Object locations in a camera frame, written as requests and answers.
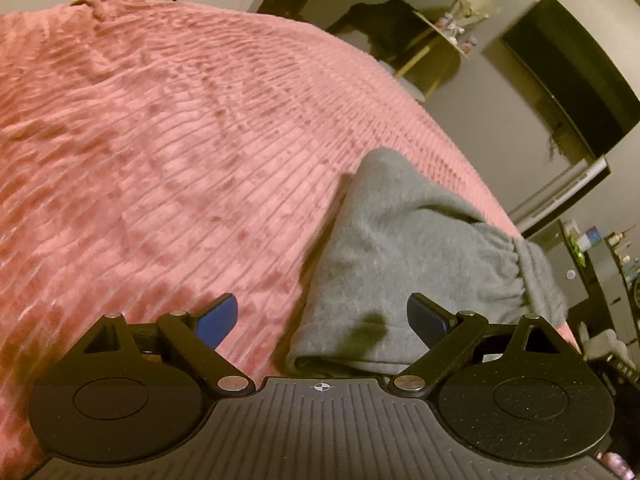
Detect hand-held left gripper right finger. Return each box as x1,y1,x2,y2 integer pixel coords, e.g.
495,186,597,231
387,292,565,396

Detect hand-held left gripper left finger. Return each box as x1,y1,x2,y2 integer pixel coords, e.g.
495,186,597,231
81,292,254,395

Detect grey pants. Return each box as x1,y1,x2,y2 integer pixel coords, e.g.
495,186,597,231
287,147,571,379

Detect grey cabinet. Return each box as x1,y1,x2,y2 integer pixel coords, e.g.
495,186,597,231
524,219,601,311

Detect green leafy decoration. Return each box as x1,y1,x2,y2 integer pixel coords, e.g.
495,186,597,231
569,235,589,269

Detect pink ribbed blanket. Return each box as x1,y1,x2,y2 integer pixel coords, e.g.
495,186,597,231
0,0,582,480

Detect white chair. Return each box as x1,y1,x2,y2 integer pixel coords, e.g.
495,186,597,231
576,322,632,362

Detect dark vanity dresser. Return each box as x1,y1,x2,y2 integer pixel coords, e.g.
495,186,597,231
585,232,640,361

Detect round side table yellow legs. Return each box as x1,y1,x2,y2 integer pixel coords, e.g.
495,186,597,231
389,7,474,104

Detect black clothing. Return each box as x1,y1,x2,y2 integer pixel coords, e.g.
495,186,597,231
325,0,432,67

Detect wrapped flower bouquet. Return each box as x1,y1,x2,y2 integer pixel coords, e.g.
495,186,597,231
442,0,502,44

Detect black hanging cable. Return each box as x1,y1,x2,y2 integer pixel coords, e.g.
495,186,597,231
542,119,567,162

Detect black wall television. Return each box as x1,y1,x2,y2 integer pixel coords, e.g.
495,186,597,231
500,0,640,162

